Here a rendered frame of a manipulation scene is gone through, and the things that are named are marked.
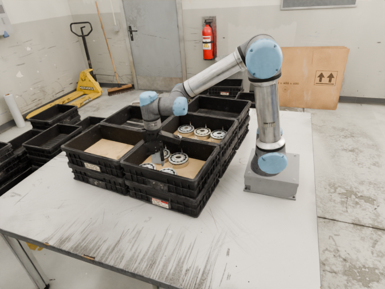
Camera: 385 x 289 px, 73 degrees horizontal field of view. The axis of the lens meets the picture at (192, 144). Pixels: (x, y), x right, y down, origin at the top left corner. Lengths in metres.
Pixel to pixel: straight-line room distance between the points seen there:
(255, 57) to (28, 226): 1.24
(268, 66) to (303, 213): 0.70
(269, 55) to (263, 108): 0.20
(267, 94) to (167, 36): 3.70
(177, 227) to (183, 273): 0.22
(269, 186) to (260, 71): 0.61
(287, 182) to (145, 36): 3.89
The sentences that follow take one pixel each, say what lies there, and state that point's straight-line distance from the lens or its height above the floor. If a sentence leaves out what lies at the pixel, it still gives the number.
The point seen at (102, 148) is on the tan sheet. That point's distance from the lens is 1.61.
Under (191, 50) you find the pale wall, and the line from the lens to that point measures 4.48.
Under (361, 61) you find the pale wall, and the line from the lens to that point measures 4.31.
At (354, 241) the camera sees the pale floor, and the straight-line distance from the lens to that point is 2.26.
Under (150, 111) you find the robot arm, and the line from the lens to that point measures 1.06.
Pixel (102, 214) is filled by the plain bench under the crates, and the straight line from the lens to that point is 1.36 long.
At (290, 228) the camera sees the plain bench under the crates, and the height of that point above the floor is 0.70.
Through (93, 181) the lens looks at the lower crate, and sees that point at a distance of 1.52.
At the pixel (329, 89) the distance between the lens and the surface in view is 4.11.
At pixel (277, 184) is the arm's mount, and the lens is 1.31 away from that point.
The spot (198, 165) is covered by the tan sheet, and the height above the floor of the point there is 0.83.
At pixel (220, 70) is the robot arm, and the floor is 1.31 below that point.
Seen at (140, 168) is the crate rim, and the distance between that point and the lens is 1.19.
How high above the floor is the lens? 1.61
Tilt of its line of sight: 31 degrees down
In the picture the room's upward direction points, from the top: 4 degrees counter-clockwise
